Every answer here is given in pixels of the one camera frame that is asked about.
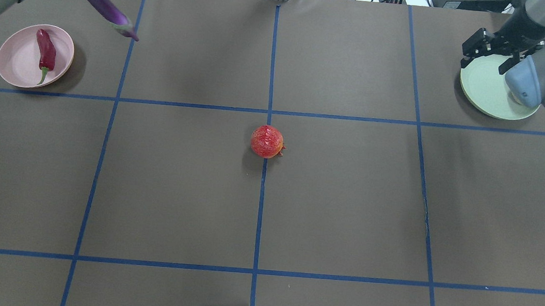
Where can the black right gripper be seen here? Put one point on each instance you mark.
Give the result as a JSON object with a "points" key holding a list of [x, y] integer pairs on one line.
{"points": [[504, 44]]}

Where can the purple toy eggplant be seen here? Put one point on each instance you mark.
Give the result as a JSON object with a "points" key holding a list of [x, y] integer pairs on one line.
{"points": [[120, 22]]}

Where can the red toy chili pepper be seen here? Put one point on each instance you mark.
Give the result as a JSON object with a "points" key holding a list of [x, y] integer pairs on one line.
{"points": [[47, 52]]}

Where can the pink green toy peach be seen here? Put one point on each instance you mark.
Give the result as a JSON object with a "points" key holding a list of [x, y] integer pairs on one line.
{"points": [[517, 99]]}

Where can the light green plate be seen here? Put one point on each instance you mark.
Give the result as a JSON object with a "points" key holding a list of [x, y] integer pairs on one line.
{"points": [[487, 90]]}

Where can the pink plate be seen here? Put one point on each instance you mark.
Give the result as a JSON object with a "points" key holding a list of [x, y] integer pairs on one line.
{"points": [[20, 55]]}

